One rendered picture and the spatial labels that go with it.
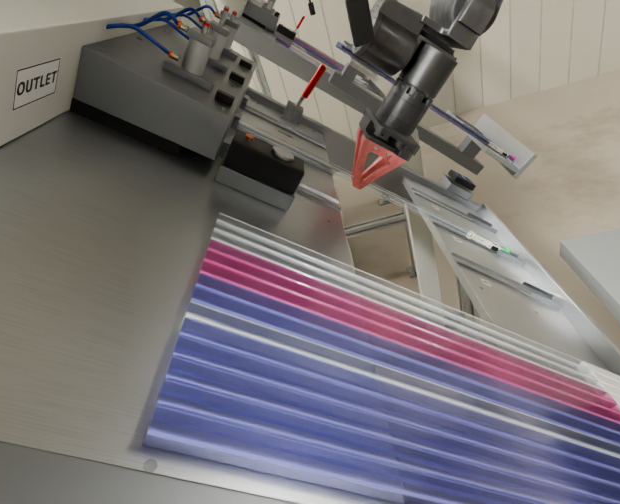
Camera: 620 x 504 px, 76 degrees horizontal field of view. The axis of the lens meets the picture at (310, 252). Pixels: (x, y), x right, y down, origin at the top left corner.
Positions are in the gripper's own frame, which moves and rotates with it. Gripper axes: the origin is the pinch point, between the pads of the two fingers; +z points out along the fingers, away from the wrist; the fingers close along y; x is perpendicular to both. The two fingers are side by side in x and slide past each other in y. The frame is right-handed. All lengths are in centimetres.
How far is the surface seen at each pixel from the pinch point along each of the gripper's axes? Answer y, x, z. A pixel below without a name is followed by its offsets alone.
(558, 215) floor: -109, 132, 4
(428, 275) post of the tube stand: -47, 54, 32
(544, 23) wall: -280, 156, -86
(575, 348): 21.6, 28.3, 0.4
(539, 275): 5.1, 32.8, -0.8
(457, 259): 10.7, 14.6, 0.5
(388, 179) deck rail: -19.1, 11.9, 2.7
